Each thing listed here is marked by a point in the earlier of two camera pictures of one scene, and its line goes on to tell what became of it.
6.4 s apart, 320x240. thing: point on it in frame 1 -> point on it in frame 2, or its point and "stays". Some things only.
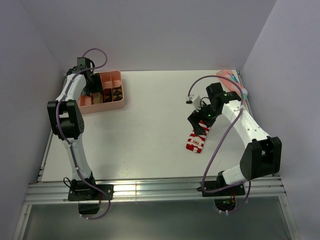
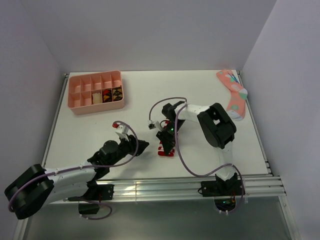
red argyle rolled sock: (107, 95) stays
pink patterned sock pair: (229, 75) stays
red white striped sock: (195, 142) -> (161, 150)
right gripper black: (196, 116) -> (168, 142)
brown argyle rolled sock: (117, 93) stays
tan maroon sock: (96, 98) stays
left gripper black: (98, 87) -> (132, 143)
